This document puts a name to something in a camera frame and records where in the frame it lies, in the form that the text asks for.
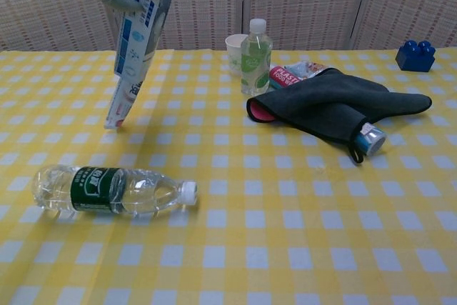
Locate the blue white toothpaste box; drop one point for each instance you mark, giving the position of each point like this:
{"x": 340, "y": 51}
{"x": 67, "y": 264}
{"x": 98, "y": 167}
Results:
{"x": 143, "y": 30}

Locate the white red toothpaste tube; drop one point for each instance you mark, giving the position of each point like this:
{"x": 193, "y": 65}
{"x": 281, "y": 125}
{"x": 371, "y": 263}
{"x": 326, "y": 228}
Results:
{"x": 121, "y": 105}

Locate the white paper cup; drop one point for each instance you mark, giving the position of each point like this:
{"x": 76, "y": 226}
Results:
{"x": 235, "y": 51}

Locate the small light green label bottle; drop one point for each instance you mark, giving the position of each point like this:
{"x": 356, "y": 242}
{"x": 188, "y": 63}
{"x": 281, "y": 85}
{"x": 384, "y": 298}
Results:
{"x": 255, "y": 62}

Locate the green label water bottle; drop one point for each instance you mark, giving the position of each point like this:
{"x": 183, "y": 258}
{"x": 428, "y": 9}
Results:
{"x": 96, "y": 189}

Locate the woven folding screen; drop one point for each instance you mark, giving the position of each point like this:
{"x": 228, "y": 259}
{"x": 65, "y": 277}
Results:
{"x": 314, "y": 1}

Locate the dark grey cloth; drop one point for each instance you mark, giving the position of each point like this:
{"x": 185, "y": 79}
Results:
{"x": 321, "y": 101}

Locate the yellow white checked tablecloth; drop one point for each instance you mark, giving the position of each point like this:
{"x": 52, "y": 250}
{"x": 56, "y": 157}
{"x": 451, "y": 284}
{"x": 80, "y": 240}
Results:
{"x": 271, "y": 212}

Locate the blue toy building block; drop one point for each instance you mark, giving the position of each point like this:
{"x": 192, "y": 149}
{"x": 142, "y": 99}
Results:
{"x": 416, "y": 56}

